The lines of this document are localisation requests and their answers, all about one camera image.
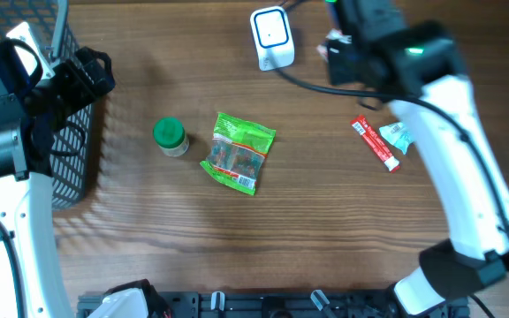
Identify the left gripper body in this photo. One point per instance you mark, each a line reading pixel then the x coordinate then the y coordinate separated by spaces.
pixel 68 90

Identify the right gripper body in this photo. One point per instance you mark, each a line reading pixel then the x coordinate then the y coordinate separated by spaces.
pixel 338 72

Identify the red stick sachet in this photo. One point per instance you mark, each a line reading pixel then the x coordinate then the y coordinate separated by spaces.
pixel 361 125

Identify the light blue snack packet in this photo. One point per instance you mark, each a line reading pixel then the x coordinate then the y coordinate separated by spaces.
pixel 397 135

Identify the green lid jar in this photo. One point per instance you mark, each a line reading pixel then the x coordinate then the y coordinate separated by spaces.
pixel 171 137

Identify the green snack bag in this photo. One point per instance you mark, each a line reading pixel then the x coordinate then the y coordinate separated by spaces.
pixel 239 149

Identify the small red tissue pack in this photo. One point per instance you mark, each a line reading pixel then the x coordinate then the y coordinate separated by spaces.
pixel 333 35

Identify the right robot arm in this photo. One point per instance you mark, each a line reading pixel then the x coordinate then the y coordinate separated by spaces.
pixel 418 72

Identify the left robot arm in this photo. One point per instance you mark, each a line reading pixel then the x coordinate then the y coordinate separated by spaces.
pixel 37 102

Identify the white barcode scanner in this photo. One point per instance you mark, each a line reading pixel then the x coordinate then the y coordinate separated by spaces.
pixel 272 38

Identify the grey plastic mesh basket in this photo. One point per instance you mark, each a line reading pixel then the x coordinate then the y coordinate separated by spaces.
pixel 43 24

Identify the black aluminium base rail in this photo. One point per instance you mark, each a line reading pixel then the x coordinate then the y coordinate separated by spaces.
pixel 353 304

